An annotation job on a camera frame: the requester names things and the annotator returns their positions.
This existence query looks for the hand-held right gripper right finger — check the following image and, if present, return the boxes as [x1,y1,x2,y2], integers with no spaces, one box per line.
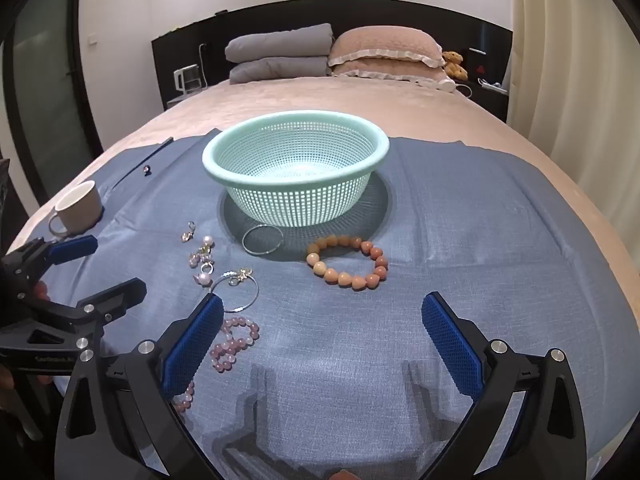
[421,291,587,480]

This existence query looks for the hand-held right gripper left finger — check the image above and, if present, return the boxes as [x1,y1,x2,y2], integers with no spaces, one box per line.
[54,292,226,480]

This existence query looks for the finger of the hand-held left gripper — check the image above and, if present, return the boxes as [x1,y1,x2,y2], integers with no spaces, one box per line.
[0,234,99,306]
[0,276,148,357]

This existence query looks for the pink bead bracelet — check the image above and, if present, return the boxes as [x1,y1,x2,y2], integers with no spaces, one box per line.
[172,316,261,413]

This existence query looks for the silver bangle with charm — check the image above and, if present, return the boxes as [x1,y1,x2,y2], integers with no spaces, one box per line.
[209,267,260,313]

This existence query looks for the plain silver bangle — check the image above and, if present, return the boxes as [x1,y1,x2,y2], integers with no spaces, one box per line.
[242,224,285,257]

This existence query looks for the orange bead bracelet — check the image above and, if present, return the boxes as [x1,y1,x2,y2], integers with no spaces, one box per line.
[306,235,390,292]

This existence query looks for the mint green plastic basket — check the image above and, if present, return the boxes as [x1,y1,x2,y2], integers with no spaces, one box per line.
[202,111,390,226]

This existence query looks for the beige ceramic cup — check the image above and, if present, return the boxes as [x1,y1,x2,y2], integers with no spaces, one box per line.
[47,180,104,239]

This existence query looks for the blue cloth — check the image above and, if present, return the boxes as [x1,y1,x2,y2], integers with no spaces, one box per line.
[5,132,626,480]

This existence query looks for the dark thin stick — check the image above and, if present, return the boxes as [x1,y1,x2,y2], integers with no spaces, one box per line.
[111,136,174,190]

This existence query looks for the dark framed glass door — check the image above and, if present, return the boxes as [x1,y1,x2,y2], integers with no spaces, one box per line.
[0,0,103,211]

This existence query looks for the grey nightstand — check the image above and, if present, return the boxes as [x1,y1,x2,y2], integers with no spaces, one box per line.
[165,91,201,111]

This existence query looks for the grey pillow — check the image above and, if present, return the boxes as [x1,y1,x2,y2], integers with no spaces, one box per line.
[229,56,332,85]
[224,23,334,63]

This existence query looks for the pink frilled pillow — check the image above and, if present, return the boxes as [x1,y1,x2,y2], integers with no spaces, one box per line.
[328,26,446,68]
[327,57,457,93]

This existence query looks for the brown teddy bear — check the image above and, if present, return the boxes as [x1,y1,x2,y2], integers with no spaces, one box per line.
[442,51,469,81]

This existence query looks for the cream curtain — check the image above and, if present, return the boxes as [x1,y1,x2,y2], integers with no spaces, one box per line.
[505,0,640,281]

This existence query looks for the black headboard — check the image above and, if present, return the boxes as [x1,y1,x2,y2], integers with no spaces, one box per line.
[151,0,514,123]

